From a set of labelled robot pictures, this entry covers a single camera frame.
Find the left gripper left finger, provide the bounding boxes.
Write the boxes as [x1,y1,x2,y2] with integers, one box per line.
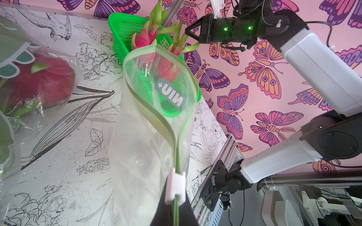
[150,182,173,226]

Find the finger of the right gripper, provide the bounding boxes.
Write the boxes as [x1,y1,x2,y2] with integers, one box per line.
[185,19,202,42]

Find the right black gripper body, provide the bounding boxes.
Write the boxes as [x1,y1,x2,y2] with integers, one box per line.
[199,14,257,49]

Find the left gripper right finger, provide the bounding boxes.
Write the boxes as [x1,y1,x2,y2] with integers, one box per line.
[179,195,199,226]

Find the pink dragon fruit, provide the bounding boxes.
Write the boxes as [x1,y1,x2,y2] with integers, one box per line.
[157,22,200,83]
[131,1,177,50]

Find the clear zip-top bag green seal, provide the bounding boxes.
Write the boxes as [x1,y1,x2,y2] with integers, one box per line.
[108,44,199,226]

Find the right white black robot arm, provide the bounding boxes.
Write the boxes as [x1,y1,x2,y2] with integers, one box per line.
[185,1,362,193]

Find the dragon fruit in far bag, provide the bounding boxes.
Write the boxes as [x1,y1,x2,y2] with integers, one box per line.
[1,53,75,108]

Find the green plastic basket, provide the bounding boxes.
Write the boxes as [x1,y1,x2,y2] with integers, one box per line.
[108,13,194,118]

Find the aluminium frame struts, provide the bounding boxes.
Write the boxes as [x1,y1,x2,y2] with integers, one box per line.
[162,0,185,27]

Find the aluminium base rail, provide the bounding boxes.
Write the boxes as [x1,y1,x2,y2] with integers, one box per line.
[192,135,362,221]

